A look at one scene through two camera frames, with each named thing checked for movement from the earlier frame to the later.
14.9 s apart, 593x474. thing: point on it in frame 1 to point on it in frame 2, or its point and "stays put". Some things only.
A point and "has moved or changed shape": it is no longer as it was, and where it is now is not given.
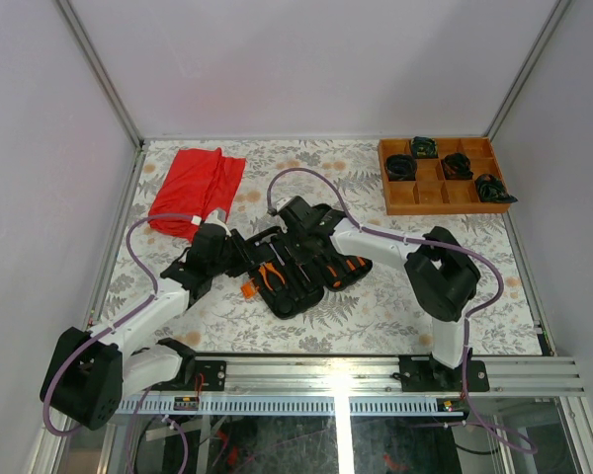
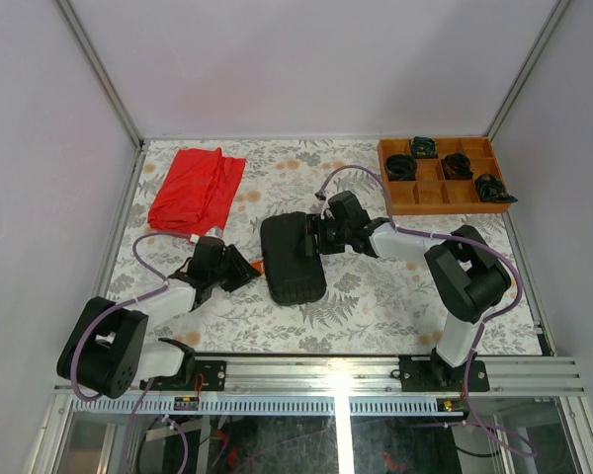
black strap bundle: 457,166 stays put
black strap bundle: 401,167 stays put
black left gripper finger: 243,247 to 237,270
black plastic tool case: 293,269 has moved or changed shape
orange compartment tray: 430,193 stays put
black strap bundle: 491,189 stays put
